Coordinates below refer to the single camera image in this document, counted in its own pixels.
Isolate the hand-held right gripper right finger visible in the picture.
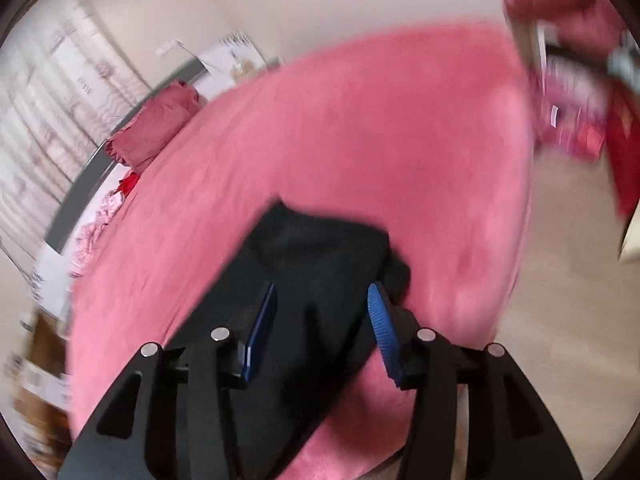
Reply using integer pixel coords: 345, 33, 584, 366
366, 281, 584, 480

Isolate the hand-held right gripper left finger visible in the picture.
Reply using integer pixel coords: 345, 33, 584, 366
57, 281, 279, 480

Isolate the black blanket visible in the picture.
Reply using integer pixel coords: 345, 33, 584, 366
165, 200, 412, 480

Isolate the pink floral garment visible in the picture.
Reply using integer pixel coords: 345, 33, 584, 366
70, 192, 126, 278

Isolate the red garment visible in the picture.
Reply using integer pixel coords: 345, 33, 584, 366
112, 170, 144, 199

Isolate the pink fleece blanket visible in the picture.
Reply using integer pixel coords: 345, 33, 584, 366
65, 22, 540, 480

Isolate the grey and white headboard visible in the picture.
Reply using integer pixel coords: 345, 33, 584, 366
45, 57, 207, 257

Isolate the wooden desk with white drawers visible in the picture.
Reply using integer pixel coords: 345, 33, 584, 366
0, 310, 72, 466

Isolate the pink ruffled pillow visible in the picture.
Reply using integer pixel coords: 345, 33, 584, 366
104, 82, 208, 173

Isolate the white flower print bedside panel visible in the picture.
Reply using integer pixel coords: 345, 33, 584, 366
199, 31, 282, 82

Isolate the pink printed bag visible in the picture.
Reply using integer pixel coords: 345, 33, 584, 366
530, 55, 610, 162

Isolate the red hanging cloth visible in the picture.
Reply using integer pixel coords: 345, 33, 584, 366
604, 85, 640, 222

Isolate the patterned white curtain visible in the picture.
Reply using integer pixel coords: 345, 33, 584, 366
0, 0, 152, 266

